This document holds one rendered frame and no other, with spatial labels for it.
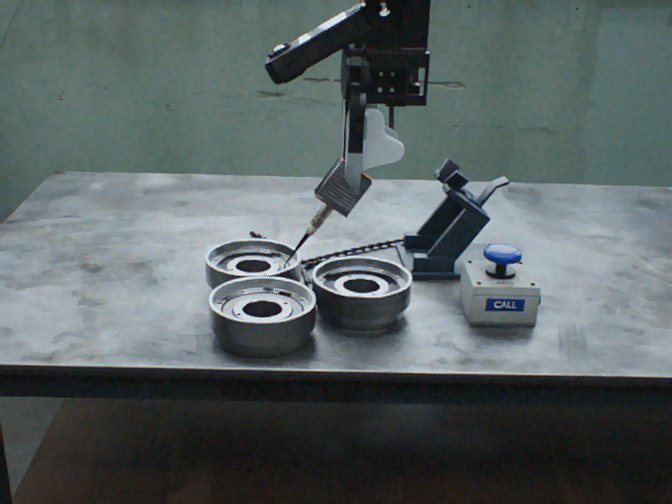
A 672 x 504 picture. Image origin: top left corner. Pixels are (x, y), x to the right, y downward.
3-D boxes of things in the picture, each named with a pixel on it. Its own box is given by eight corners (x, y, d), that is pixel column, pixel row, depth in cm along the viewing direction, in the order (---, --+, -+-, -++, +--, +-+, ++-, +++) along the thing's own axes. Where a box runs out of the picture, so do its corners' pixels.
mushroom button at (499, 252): (483, 297, 87) (488, 253, 85) (476, 282, 91) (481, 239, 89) (521, 298, 88) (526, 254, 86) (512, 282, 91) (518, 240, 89)
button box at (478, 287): (469, 325, 87) (473, 283, 85) (458, 296, 93) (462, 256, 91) (546, 327, 87) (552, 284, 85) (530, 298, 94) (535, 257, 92)
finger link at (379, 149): (403, 200, 86) (408, 110, 83) (346, 200, 85) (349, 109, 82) (399, 193, 89) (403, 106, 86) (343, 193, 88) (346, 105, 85)
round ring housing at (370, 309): (425, 304, 91) (428, 270, 90) (380, 343, 83) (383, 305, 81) (342, 282, 96) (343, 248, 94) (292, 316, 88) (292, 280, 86)
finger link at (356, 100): (364, 156, 83) (367, 65, 80) (349, 156, 82) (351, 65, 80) (359, 147, 87) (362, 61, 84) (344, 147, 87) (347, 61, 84)
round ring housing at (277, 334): (279, 372, 77) (279, 332, 75) (188, 342, 82) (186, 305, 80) (333, 327, 86) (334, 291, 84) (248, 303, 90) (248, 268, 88)
